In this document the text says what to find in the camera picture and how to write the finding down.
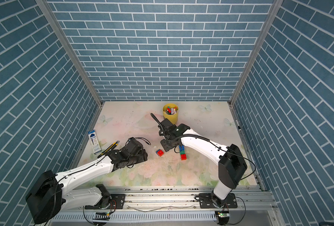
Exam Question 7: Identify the yellow cup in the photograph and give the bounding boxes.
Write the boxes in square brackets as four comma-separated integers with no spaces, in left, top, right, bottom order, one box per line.
[163,103,179,124]

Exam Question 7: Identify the markers in cup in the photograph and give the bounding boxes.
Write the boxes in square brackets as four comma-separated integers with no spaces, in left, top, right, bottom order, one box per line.
[164,106,177,115]

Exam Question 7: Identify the aluminium corner post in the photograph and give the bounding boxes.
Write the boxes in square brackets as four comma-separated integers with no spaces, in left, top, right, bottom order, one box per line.
[229,0,283,107]
[36,0,103,107]

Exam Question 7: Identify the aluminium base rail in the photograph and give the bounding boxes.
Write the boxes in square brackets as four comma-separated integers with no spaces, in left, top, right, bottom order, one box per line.
[49,186,284,226]

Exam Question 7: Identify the aluminium corner post left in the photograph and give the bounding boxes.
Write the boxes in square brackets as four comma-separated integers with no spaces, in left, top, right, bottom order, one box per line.
[36,0,103,107]

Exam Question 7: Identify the aluminium corner post right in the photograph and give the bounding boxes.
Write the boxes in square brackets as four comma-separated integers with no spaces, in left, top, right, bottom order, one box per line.
[229,0,283,107]

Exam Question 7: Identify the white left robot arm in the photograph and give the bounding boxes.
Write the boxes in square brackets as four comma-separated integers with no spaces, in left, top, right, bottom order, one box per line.
[26,137,148,224]

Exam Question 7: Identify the yellow black utility knife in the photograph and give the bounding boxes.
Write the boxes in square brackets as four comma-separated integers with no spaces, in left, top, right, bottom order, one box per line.
[98,141,119,158]

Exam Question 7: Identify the white blue pen box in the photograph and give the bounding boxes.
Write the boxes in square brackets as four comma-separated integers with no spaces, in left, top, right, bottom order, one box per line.
[88,130,102,154]

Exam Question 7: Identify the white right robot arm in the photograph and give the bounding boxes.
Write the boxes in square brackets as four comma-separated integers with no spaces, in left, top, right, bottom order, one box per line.
[151,114,247,208]

